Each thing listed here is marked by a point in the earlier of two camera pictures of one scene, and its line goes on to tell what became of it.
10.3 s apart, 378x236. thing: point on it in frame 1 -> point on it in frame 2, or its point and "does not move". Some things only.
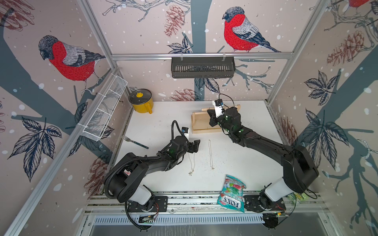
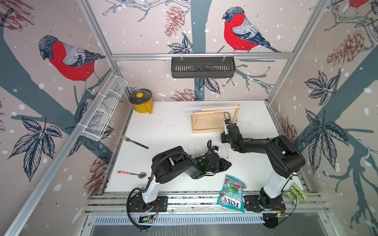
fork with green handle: (129, 139) does not move
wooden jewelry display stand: (200, 121) does not move
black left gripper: (196, 146) -> (222, 162)
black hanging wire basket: (205, 67) does not move
